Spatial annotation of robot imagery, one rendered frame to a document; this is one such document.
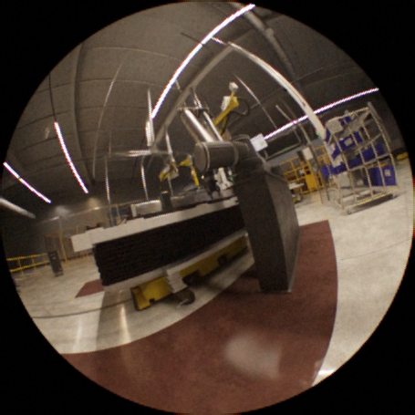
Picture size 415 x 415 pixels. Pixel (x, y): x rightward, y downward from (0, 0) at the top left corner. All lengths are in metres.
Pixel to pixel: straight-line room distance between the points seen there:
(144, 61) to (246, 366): 10.47
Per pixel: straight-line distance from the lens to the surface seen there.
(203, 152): 0.80
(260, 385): 0.76
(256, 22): 8.11
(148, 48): 9.66
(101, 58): 9.96
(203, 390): 0.80
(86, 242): 0.84
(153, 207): 1.09
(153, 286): 1.38
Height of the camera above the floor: 0.75
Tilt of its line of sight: 3 degrees up
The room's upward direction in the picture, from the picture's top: 17 degrees counter-clockwise
